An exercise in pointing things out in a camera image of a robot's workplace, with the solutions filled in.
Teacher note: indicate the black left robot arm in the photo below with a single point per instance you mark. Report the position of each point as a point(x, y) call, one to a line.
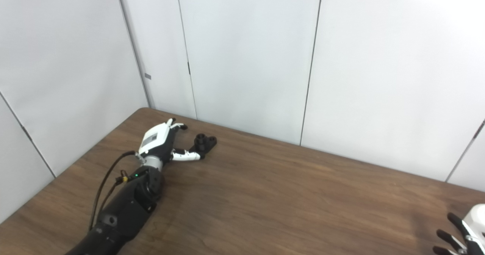
point(125, 209)

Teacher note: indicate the black flanged holder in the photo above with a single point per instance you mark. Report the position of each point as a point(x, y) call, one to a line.
point(204, 143)

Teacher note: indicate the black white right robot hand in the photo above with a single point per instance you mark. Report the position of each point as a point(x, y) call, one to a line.
point(473, 247)

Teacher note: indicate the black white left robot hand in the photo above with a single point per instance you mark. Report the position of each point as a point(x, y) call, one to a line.
point(155, 143)

